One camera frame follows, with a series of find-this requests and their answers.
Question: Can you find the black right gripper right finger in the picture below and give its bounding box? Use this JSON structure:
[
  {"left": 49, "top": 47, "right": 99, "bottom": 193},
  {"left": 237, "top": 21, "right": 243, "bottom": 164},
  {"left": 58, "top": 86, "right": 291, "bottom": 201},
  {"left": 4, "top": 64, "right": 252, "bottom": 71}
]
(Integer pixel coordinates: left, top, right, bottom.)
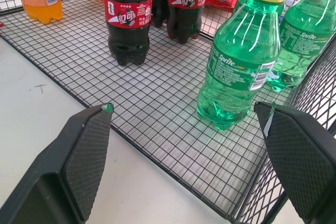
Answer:
[{"left": 254, "top": 101, "right": 336, "bottom": 224}]

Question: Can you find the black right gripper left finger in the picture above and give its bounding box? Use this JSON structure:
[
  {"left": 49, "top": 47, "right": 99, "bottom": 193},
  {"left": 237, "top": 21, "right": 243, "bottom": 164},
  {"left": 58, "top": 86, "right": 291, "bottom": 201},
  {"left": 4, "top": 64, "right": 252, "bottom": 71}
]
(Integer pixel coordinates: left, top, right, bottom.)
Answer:
[{"left": 0, "top": 102, "right": 114, "bottom": 224}]

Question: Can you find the black wire basket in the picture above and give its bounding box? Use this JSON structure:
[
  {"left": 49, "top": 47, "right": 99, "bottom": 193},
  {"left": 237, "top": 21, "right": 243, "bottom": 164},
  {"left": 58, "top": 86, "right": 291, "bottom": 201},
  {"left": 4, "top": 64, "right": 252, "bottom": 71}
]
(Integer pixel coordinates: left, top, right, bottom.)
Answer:
[{"left": 0, "top": 0, "right": 336, "bottom": 224}]

